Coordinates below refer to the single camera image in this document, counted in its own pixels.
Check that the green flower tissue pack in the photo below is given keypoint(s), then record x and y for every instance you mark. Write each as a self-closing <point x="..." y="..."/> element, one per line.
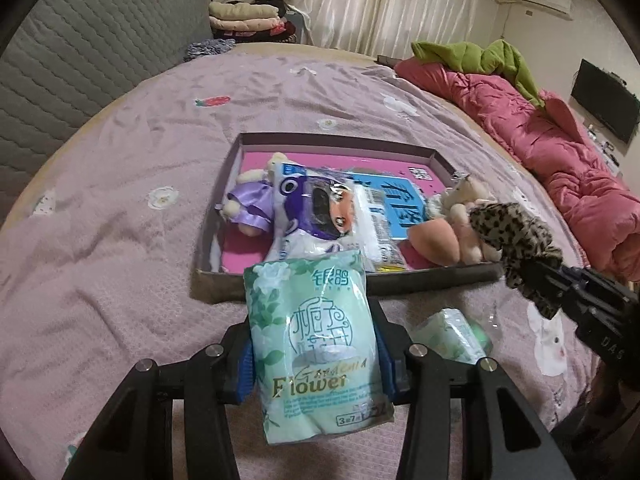
<point x="315" y="353"/>

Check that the dark cardboard box tray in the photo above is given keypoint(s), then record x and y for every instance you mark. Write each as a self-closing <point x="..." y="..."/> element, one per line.
<point x="252" y="150"/>

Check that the peach makeup sponge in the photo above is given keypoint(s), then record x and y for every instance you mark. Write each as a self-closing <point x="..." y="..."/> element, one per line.
<point x="436" y="241"/>

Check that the green sponge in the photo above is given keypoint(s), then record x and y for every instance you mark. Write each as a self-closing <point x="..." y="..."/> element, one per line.
<point x="453" y="336"/>

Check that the beige bear pink dress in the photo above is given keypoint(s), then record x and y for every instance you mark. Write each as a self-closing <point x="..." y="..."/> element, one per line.
<point x="457" y="204"/>

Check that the grey quilted headboard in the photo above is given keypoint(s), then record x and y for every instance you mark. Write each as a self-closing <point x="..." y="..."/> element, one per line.
<point x="71" y="58"/>

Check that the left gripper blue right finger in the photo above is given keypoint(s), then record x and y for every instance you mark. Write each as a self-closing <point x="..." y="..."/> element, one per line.
<point x="386" y="364"/>

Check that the cream bear purple dress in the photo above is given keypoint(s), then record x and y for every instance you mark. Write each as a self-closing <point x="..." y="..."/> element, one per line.
<point x="249" y="204"/>

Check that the pink quilted comforter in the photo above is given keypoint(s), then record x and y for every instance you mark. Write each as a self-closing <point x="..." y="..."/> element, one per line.
<point x="600" y="210"/>

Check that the yellow white tissue pack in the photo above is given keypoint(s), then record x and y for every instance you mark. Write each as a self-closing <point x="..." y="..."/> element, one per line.
<point x="373" y="232"/>

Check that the dark patterned cloth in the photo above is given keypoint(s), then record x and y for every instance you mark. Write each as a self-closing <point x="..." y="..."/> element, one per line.
<point x="208" y="47"/>

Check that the pink purple bed sheet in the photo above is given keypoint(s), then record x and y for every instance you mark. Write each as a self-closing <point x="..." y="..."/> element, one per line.
<point x="96" y="259"/>

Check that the pink blue children's book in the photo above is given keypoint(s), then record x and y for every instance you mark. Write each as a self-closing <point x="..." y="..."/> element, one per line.
<point x="406" y="182"/>

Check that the floral white fabric scrunchie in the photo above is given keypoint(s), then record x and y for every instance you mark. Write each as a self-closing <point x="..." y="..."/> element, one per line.
<point x="433" y="207"/>

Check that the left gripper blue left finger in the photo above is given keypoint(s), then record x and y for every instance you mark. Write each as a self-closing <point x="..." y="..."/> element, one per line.
<point x="245" y="373"/>

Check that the white striped curtain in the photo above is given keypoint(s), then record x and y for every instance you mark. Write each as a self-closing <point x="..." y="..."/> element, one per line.
<point x="387" y="27"/>

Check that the green blanket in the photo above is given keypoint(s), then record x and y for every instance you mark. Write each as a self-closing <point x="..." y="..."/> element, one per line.
<point x="499" y="58"/>

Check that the folded clothes pile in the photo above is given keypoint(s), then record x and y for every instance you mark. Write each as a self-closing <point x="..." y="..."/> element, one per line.
<point x="255" y="21"/>

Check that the black wall television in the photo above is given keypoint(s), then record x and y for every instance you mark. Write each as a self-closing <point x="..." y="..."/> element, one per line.
<point x="607" y="99"/>

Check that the leopard print scrunchie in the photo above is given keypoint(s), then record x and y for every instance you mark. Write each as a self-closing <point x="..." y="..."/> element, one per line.
<point x="524" y="242"/>

